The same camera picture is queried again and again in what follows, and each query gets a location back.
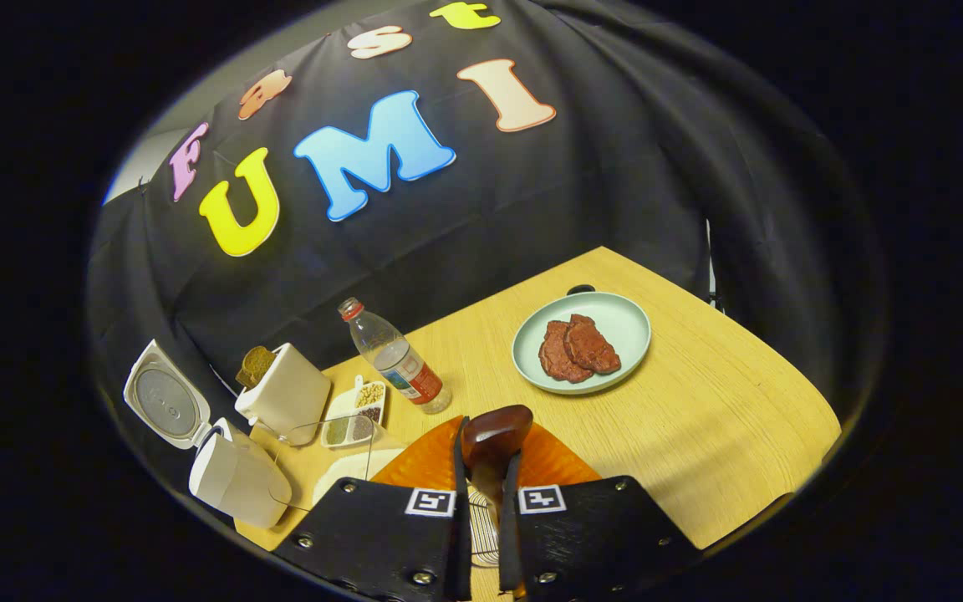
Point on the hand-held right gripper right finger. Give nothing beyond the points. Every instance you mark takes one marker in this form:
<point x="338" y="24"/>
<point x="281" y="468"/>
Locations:
<point x="590" y="535"/>

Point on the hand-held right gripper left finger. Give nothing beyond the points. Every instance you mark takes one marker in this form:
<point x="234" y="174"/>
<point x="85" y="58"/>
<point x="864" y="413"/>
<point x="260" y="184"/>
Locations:
<point x="381" y="535"/>

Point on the clear box of white rice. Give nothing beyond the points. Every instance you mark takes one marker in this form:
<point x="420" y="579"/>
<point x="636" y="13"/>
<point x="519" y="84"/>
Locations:
<point x="348" y="477"/>

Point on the silver chopstick holder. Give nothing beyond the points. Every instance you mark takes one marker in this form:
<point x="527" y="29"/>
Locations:
<point x="483" y="535"/>

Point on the brown wooden spoon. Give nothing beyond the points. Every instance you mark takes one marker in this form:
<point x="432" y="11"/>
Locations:
<point x="494" y="435"/>

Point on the white divided bean dish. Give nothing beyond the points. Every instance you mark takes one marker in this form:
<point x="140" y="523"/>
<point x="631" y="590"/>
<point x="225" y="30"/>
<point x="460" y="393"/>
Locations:
<point x="343" y="431"/>

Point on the white toaster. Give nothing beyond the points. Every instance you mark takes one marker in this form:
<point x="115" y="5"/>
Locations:
<point x="289" y="393"/>

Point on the clear plastic water bottle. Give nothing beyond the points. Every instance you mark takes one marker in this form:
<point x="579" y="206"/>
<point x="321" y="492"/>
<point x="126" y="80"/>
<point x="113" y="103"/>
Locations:
<point x="394" y="355"/>

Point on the brown bread slice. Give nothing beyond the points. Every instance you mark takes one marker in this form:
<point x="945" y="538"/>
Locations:
<point x="256" y="364"/>

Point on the pale green plate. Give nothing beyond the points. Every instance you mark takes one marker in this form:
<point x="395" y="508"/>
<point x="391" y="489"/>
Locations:
<point x="624" y="322"/>

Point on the black backdrop cloth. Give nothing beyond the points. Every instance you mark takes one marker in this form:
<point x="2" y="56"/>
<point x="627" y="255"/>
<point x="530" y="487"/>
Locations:
<point x="532" y="209"/>

